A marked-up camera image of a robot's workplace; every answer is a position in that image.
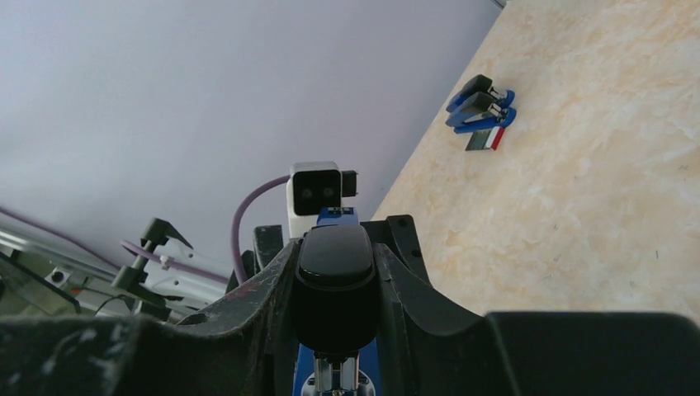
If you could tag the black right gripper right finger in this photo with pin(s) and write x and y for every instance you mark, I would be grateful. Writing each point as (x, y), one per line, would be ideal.
(429, 345)

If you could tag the silver staple strip box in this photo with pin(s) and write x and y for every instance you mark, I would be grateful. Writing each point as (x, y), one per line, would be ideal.
(485, 139)

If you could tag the blue black stapler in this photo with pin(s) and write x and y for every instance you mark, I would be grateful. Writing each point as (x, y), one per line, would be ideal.
(480, 111)

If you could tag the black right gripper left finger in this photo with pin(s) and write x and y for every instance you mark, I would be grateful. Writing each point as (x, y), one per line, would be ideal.
(242, 344)

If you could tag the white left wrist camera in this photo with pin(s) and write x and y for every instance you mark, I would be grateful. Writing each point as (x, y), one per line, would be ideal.
(313, 186)

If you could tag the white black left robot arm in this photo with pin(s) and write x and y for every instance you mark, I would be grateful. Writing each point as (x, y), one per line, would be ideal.
(171, 280)

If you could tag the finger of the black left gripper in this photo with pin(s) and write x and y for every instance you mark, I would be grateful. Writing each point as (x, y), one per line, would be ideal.
(399, 234)
(267, 243)

